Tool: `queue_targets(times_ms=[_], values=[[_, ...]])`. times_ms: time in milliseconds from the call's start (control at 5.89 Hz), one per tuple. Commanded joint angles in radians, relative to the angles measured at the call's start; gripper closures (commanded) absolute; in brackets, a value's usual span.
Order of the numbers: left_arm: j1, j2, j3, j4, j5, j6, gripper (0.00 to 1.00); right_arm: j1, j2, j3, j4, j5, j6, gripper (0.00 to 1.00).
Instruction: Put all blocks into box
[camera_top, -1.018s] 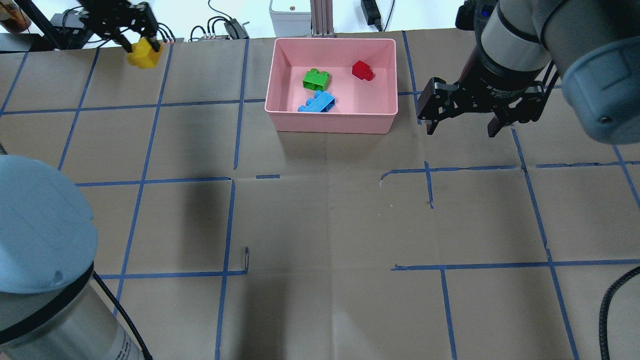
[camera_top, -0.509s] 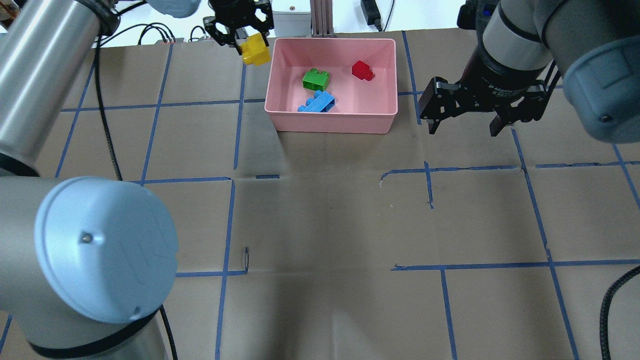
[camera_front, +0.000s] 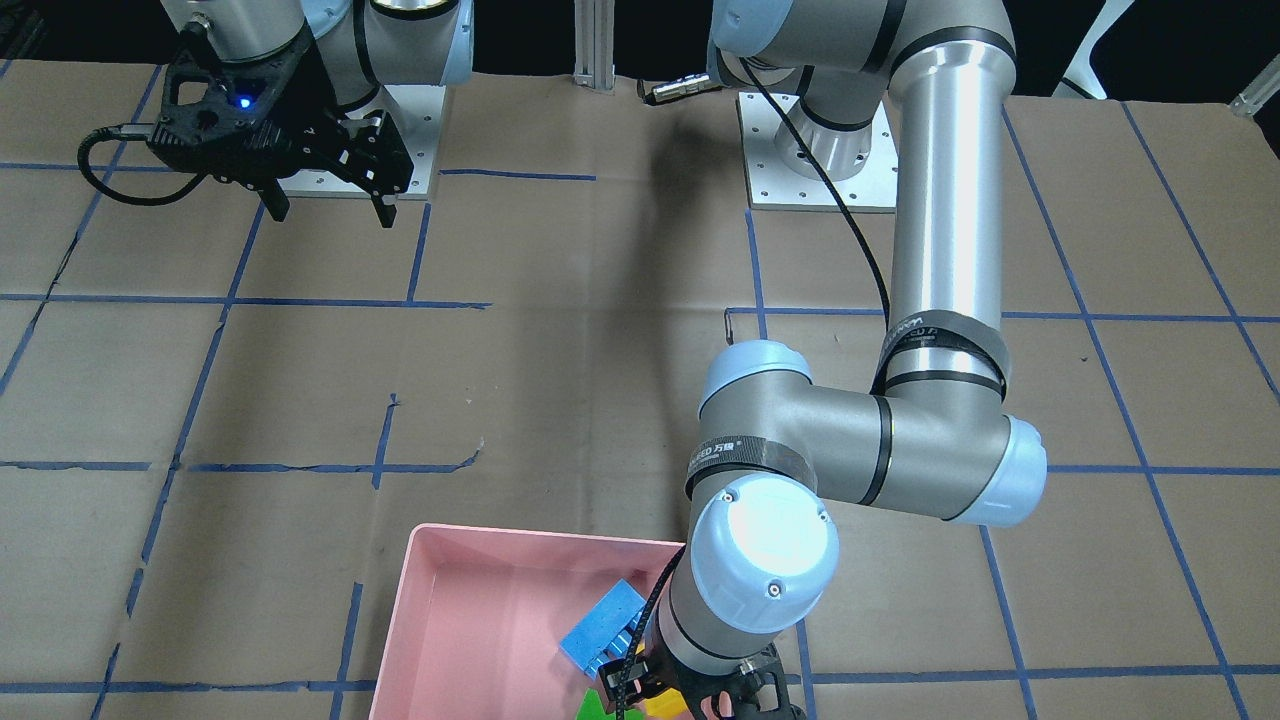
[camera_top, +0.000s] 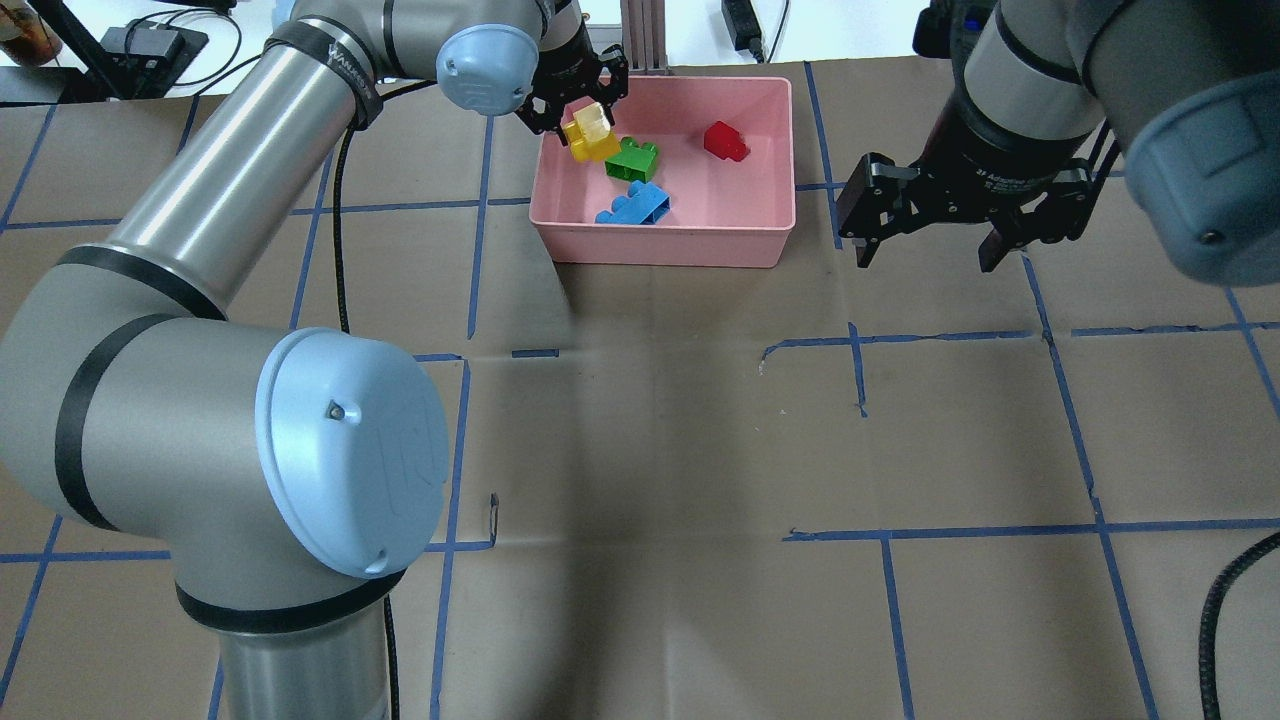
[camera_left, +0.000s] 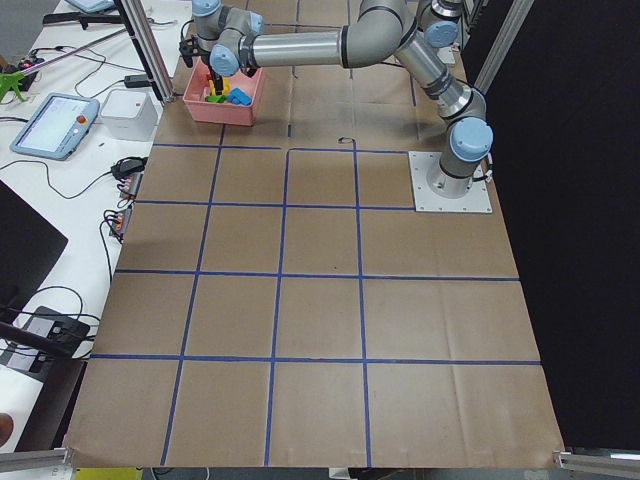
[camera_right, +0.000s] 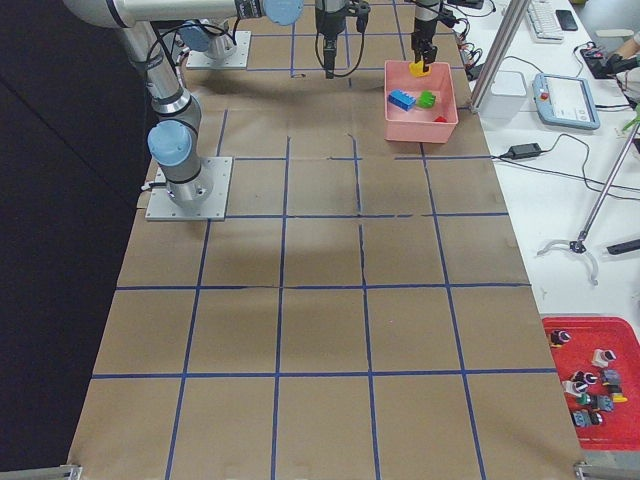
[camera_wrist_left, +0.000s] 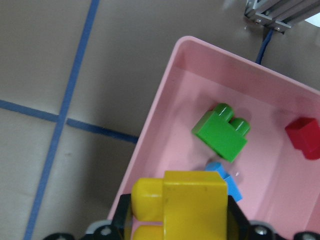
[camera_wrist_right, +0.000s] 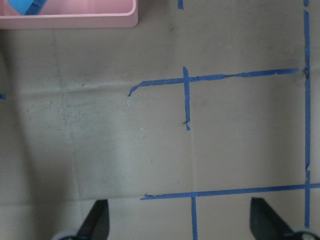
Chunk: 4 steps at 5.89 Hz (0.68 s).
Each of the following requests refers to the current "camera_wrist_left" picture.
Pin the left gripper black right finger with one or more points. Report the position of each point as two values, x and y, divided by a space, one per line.
237 224

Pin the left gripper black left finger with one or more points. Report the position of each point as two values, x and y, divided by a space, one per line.
122 220

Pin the blue toy block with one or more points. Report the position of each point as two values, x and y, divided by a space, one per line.
232 188

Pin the yellow toy block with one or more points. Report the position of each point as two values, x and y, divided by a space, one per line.
183 205

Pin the green toy block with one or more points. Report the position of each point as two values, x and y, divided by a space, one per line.
222 132

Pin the red toy block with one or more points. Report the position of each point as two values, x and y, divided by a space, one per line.
304 134

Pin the pink plastic box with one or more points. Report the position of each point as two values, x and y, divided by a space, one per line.
278 184

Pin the brown paper table mat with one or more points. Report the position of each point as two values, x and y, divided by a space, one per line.
77 81

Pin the aluminium frame post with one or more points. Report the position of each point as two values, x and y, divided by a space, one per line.
280 15

